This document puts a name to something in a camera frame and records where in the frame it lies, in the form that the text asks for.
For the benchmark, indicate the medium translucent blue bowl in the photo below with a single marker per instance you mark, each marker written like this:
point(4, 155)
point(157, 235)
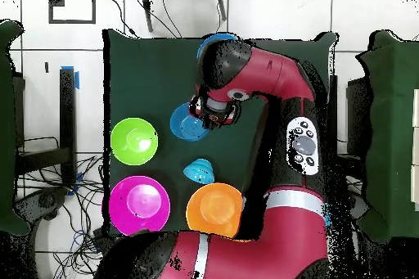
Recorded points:
point(186, 128)

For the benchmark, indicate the small cyan plastic bowl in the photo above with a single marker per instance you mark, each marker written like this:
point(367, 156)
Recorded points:
point(199, 171)

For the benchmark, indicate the large blue plastic bowl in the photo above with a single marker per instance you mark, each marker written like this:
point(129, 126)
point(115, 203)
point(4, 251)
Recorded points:
point(209, 40)

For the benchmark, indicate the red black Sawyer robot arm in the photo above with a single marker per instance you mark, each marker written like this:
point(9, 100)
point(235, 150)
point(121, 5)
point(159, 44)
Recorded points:
point(278, 226)

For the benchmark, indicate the white boxes stack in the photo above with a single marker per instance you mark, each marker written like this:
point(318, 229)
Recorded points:
point(415, 108)

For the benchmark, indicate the dark green tablecloth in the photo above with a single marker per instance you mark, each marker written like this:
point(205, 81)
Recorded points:
point(147, 79)

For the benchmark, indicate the orange plastic bowl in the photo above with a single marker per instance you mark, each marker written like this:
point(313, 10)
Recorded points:
point(212, 210)

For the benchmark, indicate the lime green plastic bowl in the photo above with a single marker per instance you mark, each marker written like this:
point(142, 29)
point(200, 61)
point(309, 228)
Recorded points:
point(122, 141)

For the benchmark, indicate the magenta pink plastic bowl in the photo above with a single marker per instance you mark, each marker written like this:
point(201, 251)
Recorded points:
point(140, 207)

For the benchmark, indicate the blue tape strip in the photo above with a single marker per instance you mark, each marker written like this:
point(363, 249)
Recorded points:
point(77, 79)

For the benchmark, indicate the green cloth covered side table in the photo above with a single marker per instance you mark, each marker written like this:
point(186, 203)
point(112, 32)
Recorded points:
point(6, 128)
point(392, 63)

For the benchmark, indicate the black metal table frame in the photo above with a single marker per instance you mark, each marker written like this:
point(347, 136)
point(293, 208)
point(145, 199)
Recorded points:
point(67, 112)
point(355, 112)

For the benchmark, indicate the gray pedestal foot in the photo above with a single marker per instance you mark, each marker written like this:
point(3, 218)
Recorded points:
point(361, 208)
point(45, 200)

